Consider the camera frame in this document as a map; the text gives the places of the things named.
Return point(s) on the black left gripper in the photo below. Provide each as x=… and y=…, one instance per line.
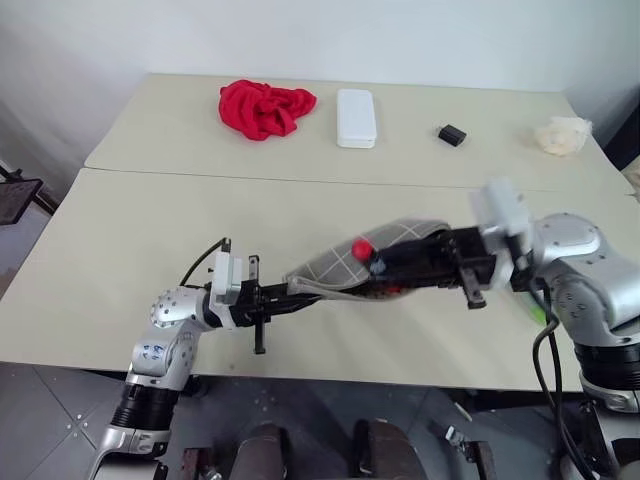
x=252, y=305

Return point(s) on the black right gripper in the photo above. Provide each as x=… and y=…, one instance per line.
x=467, y=255

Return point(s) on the grey checked fabric pouch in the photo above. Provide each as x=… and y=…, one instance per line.
x=340, y=260

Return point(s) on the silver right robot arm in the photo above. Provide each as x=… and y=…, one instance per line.
x=575, y=240

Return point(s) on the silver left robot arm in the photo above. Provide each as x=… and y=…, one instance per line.
x=172, y=310

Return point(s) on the green marker pen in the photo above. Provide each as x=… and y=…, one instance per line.
x=535, y=311

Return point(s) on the small black block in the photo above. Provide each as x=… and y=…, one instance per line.
x=452, y=135

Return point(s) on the dark rounded shape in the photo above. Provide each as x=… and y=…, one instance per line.
x=382, y=450
x=260, y=452

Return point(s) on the white rectangular box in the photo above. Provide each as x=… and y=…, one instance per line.
x=356, y=117

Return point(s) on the small metal caster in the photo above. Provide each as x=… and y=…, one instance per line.
x=456, y=436

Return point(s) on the crumpled red cloth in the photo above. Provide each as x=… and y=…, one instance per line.
x=257, y=109

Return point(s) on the crumpled white tissue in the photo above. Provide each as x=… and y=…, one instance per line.
x=562, y=136

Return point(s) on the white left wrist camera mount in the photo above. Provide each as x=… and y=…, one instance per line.
x=227, y=277

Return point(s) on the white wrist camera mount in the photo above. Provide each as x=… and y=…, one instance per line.
x=227, y=277
x=502, y=210

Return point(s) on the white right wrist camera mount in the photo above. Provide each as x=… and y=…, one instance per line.
x=502, y=210

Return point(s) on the rusty metal bracket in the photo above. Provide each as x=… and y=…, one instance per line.
x=484, y=460
x=195, y=465

